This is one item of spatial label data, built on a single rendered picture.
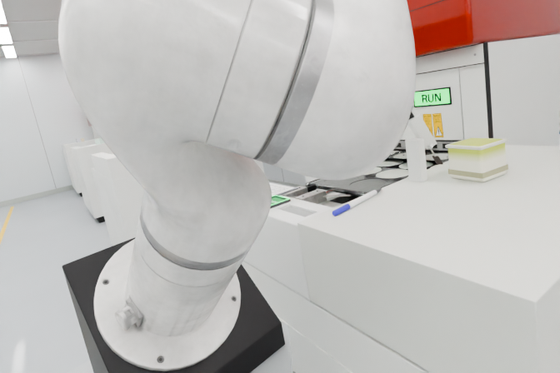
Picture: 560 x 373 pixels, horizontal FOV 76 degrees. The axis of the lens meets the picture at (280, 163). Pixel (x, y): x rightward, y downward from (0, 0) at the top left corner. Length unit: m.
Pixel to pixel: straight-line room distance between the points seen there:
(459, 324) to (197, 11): 0.40
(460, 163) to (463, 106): 0.36
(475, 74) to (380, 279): 0.69
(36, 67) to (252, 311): 8.31
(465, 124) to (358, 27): 0.88
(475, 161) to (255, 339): 0.48
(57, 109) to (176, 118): 8.40
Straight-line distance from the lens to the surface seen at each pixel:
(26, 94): 8.63
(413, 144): 0.75
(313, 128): 0.22
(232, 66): 0.20
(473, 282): 0.42
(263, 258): 0.77
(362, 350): 0.62
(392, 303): 0.51
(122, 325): 0.49
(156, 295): 0.42
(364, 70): 0.22
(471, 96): 1.07
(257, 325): 0.56
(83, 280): 0.55
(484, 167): 0.73
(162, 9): 0.21
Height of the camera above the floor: 1.18
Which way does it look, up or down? 10 degrees down
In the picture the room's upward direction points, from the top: 10 degrees counter-clockwise
